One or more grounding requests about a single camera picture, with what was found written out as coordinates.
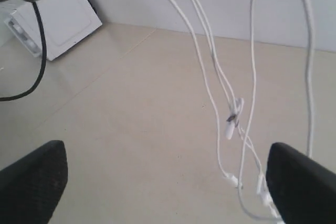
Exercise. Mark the white wired earphones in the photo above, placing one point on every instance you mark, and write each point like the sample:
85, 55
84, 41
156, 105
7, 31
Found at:
236, 105

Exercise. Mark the white box on floor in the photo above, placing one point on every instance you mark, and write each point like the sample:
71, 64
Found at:
65, 22

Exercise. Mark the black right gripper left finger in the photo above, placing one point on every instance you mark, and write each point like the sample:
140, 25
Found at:
31, 187

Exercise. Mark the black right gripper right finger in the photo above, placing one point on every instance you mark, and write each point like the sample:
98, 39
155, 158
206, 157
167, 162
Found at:
302, 190

